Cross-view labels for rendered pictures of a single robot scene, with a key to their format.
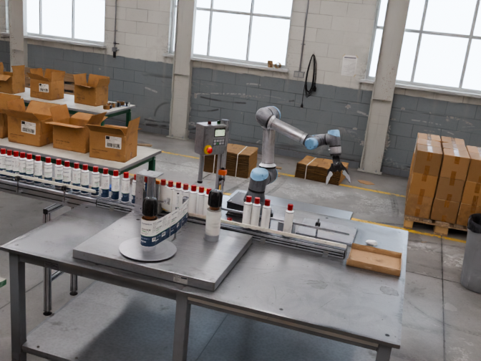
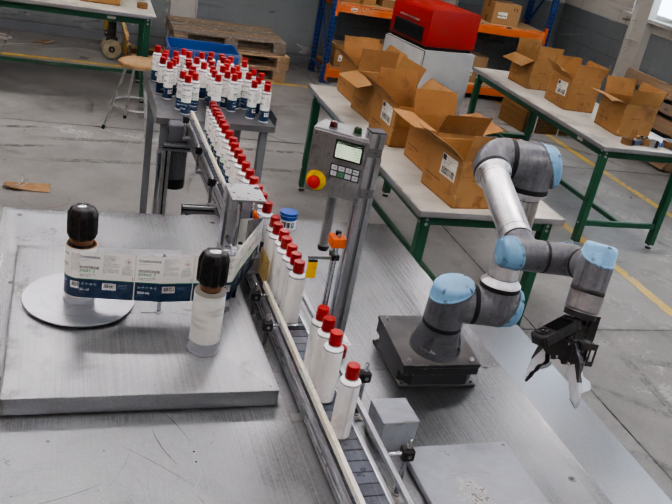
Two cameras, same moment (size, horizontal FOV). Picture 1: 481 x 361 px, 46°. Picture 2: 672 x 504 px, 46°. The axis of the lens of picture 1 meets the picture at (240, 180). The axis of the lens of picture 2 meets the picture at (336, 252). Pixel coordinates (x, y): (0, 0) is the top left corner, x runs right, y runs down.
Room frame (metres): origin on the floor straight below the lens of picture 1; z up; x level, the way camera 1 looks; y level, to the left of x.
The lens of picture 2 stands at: (2.14, -1.50, 2.08)
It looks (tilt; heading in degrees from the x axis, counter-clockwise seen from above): 25 degrees down; 52
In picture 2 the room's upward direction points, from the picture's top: 11 degrees clockwise
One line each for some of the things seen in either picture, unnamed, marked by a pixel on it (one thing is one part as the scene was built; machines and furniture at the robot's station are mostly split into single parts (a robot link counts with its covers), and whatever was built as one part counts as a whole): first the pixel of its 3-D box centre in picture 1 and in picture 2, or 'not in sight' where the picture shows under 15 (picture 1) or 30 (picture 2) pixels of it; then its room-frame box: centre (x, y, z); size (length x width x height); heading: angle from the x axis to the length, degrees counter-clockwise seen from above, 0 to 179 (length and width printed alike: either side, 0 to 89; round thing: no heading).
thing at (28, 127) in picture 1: (31, 122); (403, 108); (5.12, 2.00, 0.97); 0.45 x 0.38 x 0.37; 166
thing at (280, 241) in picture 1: (215, 224); (293, 340); (3.30, 0.13, 0.85); 1.65 x 0.11 x 0.05; 74
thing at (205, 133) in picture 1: (210, 138); (341, 161); (3.41, 0.21, 1.38); 0.17 x 0.10 x 0.19; 129
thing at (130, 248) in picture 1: (147, 248); (79, 299); (2.77, 0.46, 0.89); 0.31 x 0.31 x 0.01
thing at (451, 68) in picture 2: not in sight; (424, 68); (7.32, 4.41, 0.61); 0.70 x 0.60 x 1.22; 84
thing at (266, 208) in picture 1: (265, 215); (330, 366); (3.21, -0.18, 0.98); 0.05 x 0.05 x 0.20
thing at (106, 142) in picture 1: (114, 136); (469, 160); (4.90, 1.16, 0.97); 0.51 x 0.39 x 0.37; 168
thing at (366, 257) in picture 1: (374, 258); not in sight; (3.03, -0.83, 0.85); 0.30 x 0.26 x 0.04; 74
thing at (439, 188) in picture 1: (446, 183); not in sight; (6.38, -2.42, 0.45); 1.20 x 0.84 x 0.89; 165
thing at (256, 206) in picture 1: (255, 213); (323, 351); (3.23, -0.11, 0.98); 0.05 x 0.05 x 0.20
